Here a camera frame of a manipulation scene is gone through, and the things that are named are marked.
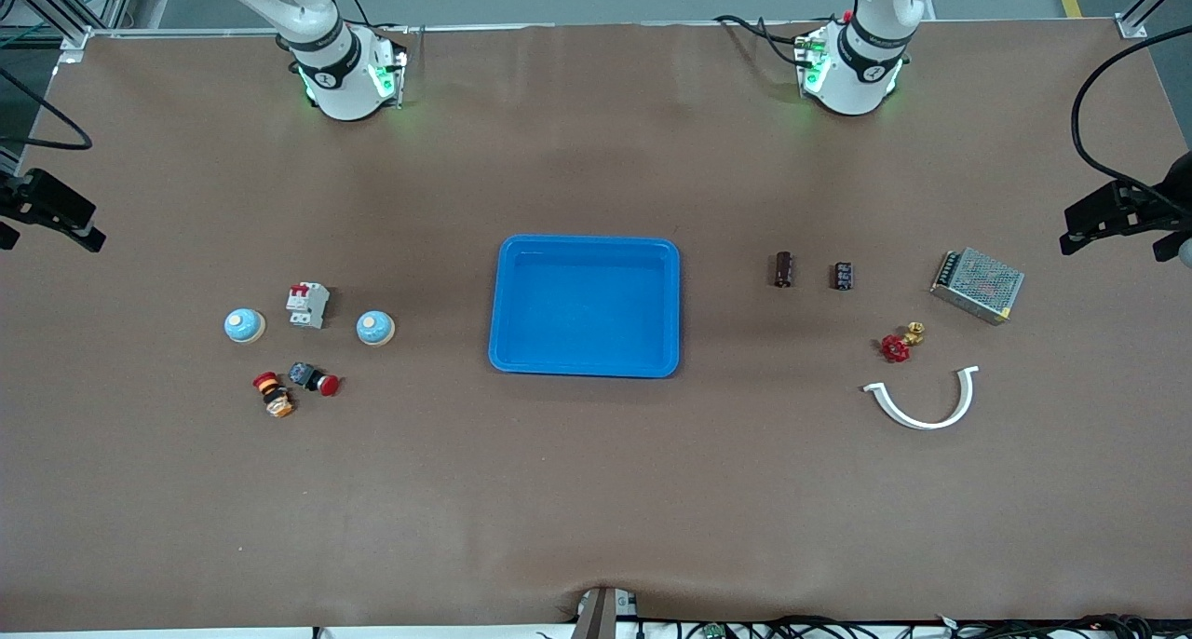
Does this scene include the black red emergency stop button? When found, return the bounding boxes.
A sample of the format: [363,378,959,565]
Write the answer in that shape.
[288,361,341,398]

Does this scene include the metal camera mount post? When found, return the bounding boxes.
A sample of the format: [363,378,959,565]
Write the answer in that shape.
[571,585,642,639]

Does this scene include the white semicircular pipe clamp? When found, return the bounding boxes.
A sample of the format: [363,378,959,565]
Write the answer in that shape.
[862,366,981,431]

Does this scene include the white red circuit breaker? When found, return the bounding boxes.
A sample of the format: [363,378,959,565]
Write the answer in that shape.
[286,281,330,330]

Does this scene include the blue plastic tray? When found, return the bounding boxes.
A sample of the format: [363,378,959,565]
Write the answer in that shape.
[488,235,682,380]

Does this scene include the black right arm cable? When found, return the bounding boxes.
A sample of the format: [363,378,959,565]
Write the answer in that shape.
[0,66,93,152]

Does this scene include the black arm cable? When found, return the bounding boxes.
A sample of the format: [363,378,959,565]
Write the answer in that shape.
[1071,26,1192,216]
[0,66,93,152]

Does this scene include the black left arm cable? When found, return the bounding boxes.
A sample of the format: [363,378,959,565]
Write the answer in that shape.
[1071,26,1192,216]

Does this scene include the orange red push button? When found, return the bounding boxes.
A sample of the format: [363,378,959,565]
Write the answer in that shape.
[252,371,296,419]

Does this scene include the brass valve with red handle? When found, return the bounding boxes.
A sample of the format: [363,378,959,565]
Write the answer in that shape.
[881,321,927,363]

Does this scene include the perforated metal power supply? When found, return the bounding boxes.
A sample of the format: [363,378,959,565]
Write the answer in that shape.
[929,247,1026,326]

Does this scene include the light blue bell tan knob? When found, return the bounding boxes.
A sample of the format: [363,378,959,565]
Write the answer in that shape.
[356,309,397,347]

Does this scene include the light blue bell white knob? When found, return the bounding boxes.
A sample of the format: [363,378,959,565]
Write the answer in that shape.
[223,307,267,345]

